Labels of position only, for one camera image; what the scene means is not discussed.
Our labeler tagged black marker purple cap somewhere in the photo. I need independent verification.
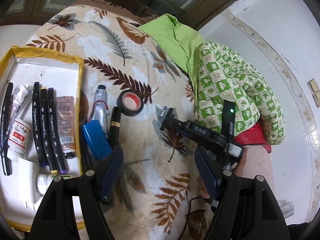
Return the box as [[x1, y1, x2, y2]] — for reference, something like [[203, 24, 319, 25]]
[[47, 88, 67, 174]]

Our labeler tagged black marker yellow cap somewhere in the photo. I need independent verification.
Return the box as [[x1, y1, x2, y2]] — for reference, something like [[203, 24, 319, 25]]
[[40, 87, 58, 174]]

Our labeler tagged white medicine bottle green label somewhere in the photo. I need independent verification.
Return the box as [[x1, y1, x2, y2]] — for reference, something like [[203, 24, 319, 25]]
[[36, 174, 72, 195]]

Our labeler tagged beige pink cosmetic tube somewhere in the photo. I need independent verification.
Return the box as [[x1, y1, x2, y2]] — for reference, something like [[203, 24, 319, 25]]
[[56, 96, 76, 159]]

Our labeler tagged white power adapter plug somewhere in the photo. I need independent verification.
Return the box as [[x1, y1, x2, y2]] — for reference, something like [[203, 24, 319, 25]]
[[2, 158, 41, 206]]

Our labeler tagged white bottle red label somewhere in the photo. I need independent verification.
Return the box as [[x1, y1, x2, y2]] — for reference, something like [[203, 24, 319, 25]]
[[7, 118, 31, 163]]

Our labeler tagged black marker blue cap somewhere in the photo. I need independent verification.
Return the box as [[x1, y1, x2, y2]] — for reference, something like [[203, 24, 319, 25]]
[[31, 82, 47, 167]]

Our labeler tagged pink floral cream tube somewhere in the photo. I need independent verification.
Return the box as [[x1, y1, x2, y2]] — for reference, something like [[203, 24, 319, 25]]
[[4, 84, 31, 139]]

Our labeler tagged person right hand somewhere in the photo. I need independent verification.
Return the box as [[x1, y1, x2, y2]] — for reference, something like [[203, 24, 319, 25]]
[[197, 144, 249, 200]]

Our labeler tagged red cloth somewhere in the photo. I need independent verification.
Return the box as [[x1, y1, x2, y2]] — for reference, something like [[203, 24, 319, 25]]
[[235, 120, 272, 153]]

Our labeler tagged blue battery pack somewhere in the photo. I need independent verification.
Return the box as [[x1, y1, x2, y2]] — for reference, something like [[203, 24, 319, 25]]
[[81, 120, 112, 161]]

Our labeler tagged black gold lipstick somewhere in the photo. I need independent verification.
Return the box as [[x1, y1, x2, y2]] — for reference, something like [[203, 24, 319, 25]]
[[108, 106, 121, 145]]

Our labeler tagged silver cream tube black cap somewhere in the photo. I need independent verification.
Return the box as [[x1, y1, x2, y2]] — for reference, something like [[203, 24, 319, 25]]
[[90, 85, 108, 133]]

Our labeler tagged black electrical tape roll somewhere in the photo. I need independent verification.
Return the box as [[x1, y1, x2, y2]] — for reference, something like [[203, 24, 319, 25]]
[[117, 89, 144, 117]]

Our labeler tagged green patterned quilt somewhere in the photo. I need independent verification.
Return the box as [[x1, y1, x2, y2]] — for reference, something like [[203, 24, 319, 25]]
[[139, 14, 285, 145]]

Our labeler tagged leaf pattern beige blanket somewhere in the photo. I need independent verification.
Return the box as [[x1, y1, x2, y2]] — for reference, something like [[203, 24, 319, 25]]
[[27, 0, 213, 239]]

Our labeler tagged white tray yellow tape rim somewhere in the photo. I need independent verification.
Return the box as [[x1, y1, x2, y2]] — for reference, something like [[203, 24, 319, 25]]
[[1, 46, 84, 231]]

